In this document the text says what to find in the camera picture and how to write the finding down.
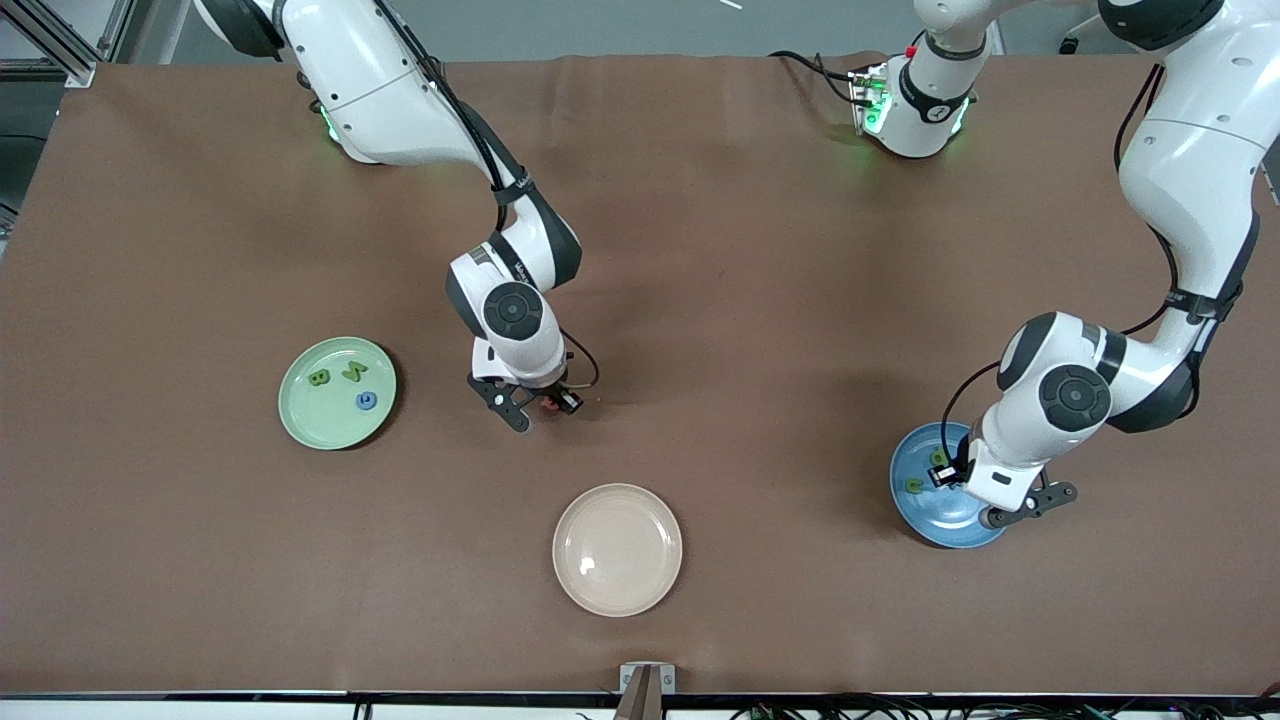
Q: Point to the light green plate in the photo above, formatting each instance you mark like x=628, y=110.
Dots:
x=330, y=420

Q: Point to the grey metal clamp bracket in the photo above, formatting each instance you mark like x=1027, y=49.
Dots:
x=628, y=678

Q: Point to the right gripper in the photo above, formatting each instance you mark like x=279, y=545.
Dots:
x=549, y=393

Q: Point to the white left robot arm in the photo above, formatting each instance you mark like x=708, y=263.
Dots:
x=1190, y=170

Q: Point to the brown table cover sheet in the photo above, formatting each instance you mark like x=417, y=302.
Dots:
x=760, y=250

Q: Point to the beige plate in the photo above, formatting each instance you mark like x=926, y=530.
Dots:
x=617, y=550

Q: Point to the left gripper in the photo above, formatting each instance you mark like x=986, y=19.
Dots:
x=945, y=471

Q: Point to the black table edge trim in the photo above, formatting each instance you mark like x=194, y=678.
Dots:
x=200, y=696

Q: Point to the blue plate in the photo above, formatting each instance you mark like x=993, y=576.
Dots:
x=930, y=515

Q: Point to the blue letter G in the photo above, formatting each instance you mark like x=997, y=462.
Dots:
x=360, y=401

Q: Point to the brown post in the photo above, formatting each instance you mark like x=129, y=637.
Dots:
x=640, y=705

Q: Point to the green letter W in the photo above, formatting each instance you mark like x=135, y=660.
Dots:
x=355, y=372

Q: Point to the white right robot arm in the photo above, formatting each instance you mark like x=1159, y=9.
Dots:
x=380, y=90

